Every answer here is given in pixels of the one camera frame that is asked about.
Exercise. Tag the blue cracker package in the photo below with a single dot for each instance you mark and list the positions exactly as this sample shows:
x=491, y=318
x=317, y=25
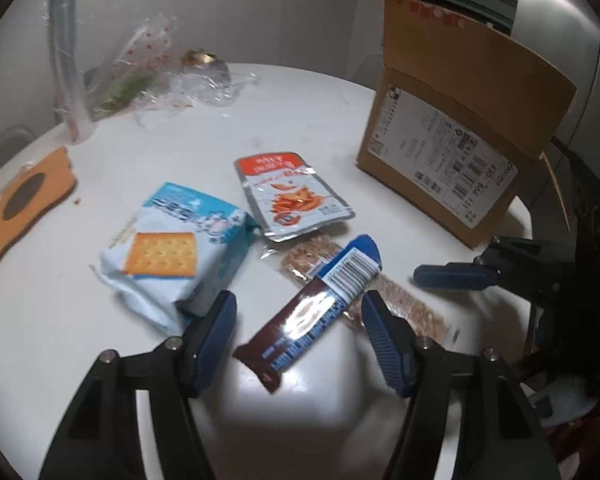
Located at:
x=175, y=255

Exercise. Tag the red silver fish snack pouch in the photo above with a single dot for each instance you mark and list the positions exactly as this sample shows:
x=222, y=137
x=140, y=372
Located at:
x=287, y=197

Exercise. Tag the grey chair left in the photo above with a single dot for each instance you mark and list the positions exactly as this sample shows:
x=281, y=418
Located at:
x=13, y=140

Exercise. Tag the orange cork coaster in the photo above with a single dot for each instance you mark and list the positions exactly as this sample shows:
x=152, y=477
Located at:
x=36, y=190

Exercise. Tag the grey chair right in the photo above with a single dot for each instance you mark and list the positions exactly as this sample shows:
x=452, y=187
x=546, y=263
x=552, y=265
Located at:
x=368, y=73

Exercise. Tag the cardboard box with label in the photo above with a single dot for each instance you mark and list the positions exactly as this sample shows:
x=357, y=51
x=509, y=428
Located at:
x=461, y=116

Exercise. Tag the brown blue chocolate bar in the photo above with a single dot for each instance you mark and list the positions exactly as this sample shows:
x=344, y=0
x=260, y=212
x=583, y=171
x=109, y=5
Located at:
x=288, y=335

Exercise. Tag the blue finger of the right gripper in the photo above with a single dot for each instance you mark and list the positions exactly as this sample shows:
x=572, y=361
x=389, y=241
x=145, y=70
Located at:
x=455, y=276

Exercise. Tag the tall clear glass vase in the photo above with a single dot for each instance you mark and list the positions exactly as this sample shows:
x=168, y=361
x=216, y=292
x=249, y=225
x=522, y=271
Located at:
x=70, y=94

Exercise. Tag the clear granola bar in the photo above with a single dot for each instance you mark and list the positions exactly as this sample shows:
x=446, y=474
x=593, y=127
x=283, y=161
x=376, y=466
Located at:
x=301, y=258

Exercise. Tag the stainless steel refrigerator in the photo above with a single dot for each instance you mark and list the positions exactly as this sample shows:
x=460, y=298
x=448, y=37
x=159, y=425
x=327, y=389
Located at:
x=567, y=33

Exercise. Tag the crumpled clear plastic wrap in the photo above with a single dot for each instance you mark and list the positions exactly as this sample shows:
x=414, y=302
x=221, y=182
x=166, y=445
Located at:
x=174, y=92

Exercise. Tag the gold foil cake tray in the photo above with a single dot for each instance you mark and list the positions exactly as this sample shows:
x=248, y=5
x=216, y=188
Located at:
x=206, y=64

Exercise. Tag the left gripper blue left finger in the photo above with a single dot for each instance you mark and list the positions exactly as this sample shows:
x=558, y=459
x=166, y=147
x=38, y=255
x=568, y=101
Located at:
x=205, y=342

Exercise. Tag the clear polka dot wrapper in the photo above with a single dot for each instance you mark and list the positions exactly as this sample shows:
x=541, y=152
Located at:
x=132, y=67

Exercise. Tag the grey chair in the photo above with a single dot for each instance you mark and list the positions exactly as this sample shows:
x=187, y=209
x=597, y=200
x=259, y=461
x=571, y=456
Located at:
x=13, y=140
x=368, y=73

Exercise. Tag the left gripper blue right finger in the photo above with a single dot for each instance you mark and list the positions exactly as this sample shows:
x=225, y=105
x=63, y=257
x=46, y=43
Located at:
x=392, y=339

